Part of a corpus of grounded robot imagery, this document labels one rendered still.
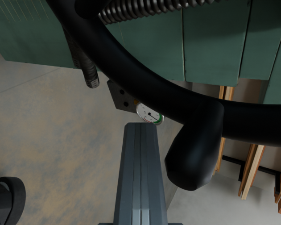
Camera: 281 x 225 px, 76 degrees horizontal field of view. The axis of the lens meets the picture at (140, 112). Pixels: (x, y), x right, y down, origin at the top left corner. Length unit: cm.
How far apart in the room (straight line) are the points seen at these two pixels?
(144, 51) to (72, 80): 73
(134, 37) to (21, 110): 68
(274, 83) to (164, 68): 18
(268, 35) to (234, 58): 5
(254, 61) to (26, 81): 83
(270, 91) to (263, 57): 6
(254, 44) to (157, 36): 15
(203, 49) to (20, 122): 81
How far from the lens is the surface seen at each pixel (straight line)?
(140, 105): 36
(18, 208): 86
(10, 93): 90
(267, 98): 35
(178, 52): 33
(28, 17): 58
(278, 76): 33
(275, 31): 30
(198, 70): 34
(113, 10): 21
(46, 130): 102
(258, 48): 31
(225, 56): 32
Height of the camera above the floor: 82
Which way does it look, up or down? 29 degrees down
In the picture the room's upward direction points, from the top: 103 degrees clockwise
